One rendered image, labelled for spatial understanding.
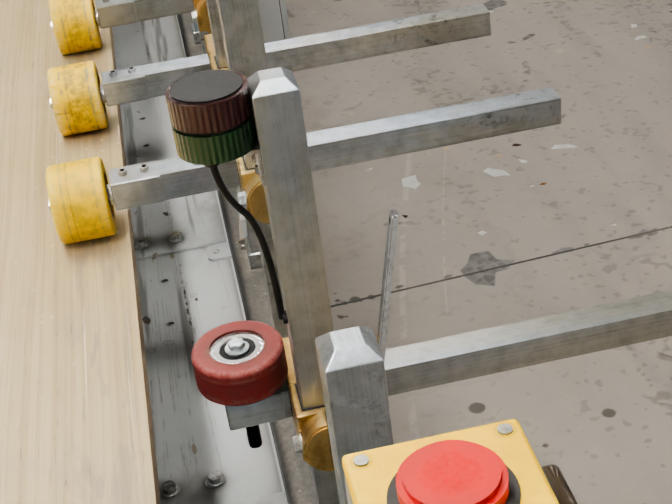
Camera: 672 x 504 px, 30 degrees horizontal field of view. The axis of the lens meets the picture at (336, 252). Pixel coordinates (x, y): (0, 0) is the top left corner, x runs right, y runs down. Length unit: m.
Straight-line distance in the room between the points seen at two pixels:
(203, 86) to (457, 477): 0.52
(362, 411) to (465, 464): 0.29
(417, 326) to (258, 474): 1.27
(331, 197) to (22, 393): 2.06
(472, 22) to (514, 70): 2.13
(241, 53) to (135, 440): 0.37
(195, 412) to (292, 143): 0.62
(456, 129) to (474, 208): 1.71
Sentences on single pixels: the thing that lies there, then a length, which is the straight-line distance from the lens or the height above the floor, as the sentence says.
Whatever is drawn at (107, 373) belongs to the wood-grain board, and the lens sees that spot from 1.09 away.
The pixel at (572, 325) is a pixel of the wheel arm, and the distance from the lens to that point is 1.14.
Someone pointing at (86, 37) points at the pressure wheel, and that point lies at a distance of 1.70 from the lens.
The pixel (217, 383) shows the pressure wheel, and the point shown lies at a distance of 1.06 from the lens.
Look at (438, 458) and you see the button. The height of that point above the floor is 1.23.
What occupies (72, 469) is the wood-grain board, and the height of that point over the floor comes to 0.90.
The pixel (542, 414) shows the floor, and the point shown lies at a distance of 2.37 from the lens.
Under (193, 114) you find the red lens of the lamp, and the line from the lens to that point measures 0.89.
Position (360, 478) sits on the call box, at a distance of 0.47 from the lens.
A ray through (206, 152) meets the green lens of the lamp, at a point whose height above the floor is 1.13.
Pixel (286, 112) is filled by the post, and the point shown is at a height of 1.14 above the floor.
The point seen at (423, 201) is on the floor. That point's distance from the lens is 3.03.
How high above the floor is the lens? 1.54
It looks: 32 degrees down
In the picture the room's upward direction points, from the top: 8 degrees counter-clockwise
